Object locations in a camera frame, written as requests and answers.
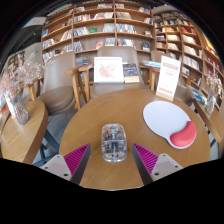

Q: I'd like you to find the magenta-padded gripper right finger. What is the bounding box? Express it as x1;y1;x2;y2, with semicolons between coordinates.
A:
131;143;184;186

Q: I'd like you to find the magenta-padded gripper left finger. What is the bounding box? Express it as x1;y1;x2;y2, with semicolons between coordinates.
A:
40;143;92;186

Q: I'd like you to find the transparent computer mouse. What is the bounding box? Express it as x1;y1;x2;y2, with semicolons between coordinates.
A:
101;123;128;163

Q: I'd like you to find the white mouse pad, red rest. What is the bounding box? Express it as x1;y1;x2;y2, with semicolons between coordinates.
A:
142;100;198;150

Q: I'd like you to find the round wooden side table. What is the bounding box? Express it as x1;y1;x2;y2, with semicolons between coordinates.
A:
0;99;49;165
193;99;224;158

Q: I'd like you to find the beige wooden armchair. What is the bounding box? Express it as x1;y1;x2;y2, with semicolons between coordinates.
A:
64;45;158;101
146;49;201;106
23;50;83;154

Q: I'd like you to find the glass vase with dried flowers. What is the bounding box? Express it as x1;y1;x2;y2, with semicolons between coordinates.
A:
203;64;224;116
0;53;48;126

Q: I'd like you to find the colourful stack of books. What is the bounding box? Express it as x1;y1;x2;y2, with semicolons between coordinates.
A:
186;84;208;105

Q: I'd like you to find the white sign in wooden stand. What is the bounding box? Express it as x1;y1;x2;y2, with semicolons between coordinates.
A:
155;55;182;102

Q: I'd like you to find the dark blue book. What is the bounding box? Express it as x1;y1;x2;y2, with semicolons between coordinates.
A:
122;63;141;84

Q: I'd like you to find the white framed floral picture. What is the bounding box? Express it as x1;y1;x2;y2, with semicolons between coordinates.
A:
93;56;125;84

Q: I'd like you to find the distant wooden bookshelf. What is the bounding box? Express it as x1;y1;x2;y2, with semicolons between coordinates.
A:
7;49;26;69

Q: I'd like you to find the large wooden bookshelf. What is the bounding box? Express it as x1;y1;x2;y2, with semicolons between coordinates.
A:
40;1;156;64

